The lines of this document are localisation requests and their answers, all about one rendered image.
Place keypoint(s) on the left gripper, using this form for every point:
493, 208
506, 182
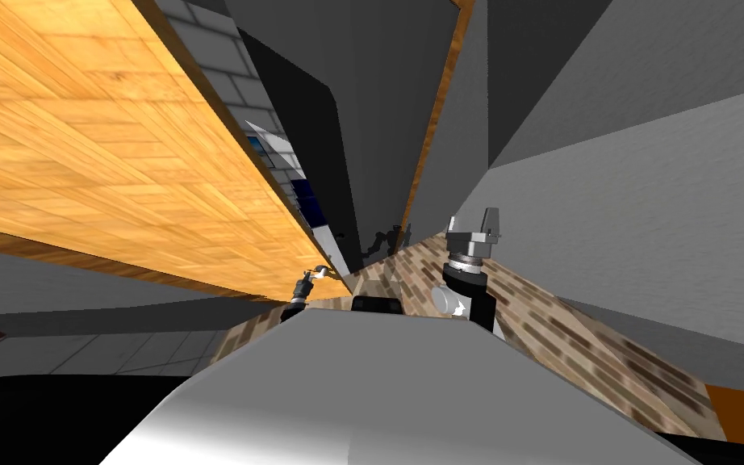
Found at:
308, 279

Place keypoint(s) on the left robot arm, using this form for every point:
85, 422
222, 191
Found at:
297, 298

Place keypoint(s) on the light wooden door leaf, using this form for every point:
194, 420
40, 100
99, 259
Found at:
101, 148

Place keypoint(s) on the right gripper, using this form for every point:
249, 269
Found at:
471, 245

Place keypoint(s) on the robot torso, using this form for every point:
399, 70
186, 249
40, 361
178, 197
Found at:
372, 387

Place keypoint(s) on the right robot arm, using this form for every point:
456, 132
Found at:
469, 290

